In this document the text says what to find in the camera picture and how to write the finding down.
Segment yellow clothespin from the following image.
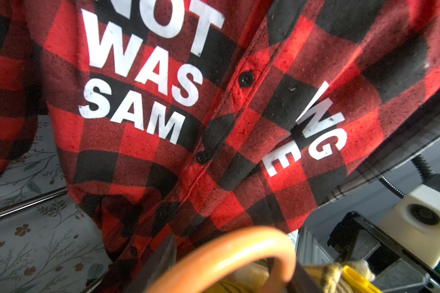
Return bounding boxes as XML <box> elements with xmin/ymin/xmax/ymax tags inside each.
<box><xmin>342</xmin><ymin>266</ymin><xmax>382</xmax><ymax>293</ymax></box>

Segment steel clothes rack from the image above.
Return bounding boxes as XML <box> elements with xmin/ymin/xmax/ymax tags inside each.
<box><xmin>0</xmin><ymin>188</ymin><xmax>67</xmax><ymax>221</ymax></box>

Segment floral table mat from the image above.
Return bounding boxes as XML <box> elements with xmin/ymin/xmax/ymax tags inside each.
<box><xmin>0</xmin><ymin>115</ymin><xmax>111</xmax><ymax>293</ymax></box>

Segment yellow plaid long-sleeve shirt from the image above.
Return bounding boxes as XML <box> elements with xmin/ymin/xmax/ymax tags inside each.
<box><xmin>205</xmin><ymin>260</ymin><xmax>375</xmax><ymax>293</ymax></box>

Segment grey plaid long-sleeve shirt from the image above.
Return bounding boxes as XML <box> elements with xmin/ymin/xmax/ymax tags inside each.
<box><xmin>317</xmin><ymin>88</ymin><xmax>440</xmax><ymax>208</ymax></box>

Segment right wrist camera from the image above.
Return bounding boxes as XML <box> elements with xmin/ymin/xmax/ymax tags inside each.
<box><xmin>378</xmin><ymin>184</ymin><xmax>440</xmax><ymax>269</ymax></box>

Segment red black plaid shirt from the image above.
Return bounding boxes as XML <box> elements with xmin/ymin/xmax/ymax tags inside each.
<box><xmin>0</xmin><ymin>1</ymin><xmax>440</xmax><ymax>293</ymax></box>

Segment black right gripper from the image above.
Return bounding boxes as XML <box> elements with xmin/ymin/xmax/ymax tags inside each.
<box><xmin>327</xmin><ymin>211</ymin><xmax>440</xmax><ymax>293</ymax></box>

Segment orange plastic hanger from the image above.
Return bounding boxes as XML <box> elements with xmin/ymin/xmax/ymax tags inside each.
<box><xmin>147</xmin><ymin>226</ymin><xmax>297</xmax><ymax>293</ymax></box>

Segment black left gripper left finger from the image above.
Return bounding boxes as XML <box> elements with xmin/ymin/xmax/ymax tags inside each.
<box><xmin>123</xmin><ymin>234</ymin><xmax>177</xmax><ymax>293</ymax></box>

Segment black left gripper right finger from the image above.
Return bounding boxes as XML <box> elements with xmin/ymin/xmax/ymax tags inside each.
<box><xmin>286</xmin><ymin>261</ymin><xmax>323</xmax><ymax>293</ymax></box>

